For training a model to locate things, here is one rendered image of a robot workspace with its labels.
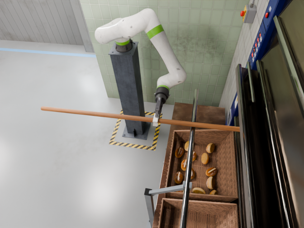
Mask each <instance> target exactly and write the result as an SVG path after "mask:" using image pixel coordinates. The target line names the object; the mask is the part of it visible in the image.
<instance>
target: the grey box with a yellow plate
mask: <svg viewBox="0 0 304 228"><path fill-rule="evenodd" d="M244 11H246V12H245V13H244V16H242V19H243V23H251V24H252V23H253V20H254V18H255V15H256V12H257V9H256V5H254V6H253V8H250V5H245V9H244Z"/></svg>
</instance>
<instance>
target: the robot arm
mask: <svg viewBox="0 0 304 228"><path fill-rule="evenodd" d="M142 31H144V32H145V33H146V35H147V36H148V38H149V39H150V41H151V43H152V44H153V46H154V47H155V49H156V50H157V52H158V53H159V55H160V56H161V58H162V60H163V62H164V63H165V65H166V67H167V69H168V71H169V73H168V74H166V75H164V76H161V77H160V78H159V79H158V80H157V90H156V93H154V94H155V97H156V98H155V101H156V103H157V104H156V108H155V111H154V113H155V114H154V118H153V126H156V127H157V126H158V123H157V122H158V119H160V115H161V111H162V106H163V104H165V103H166V100H167V99H168V97H169V96H171V95H169V90H170V88H172V87H174V86H176V85H178V84H181V83H183V82H184V81H185V80H186V78H187V74H186V71H185V70H184V68H183V67H182V65H181V64H180V63H179V61H178V59H177V57H176V55H175V54H174V52H173V50H172V48H171V45H170V43H169V41H168V38H167V36H166V33H165V31H164V29H163V27H162V25H161V22H160V20H159V18H158V16H157V14H156V13H155V11H154V10H152V9H149V8H147V9H144V10H142V11H140V12H138V13H137V14H134V15H132V16H129V17H125V18H117V19H114V20H113V21H111V22H110V23H108V24H105V25H103V26H101V27H98V28H97V29H96V31H95V39H96V40H97V41H98V42H99V43H101V44H107V43H109V42H111V41H113V40H115V42H116V45H115V50H116V51H118V52H128V51H130V50H131V49H132V45H131V43H132V42H133V40H131V38H132V37H134V36H135V35H137V34H138V33H140V32H142Z"/></svg>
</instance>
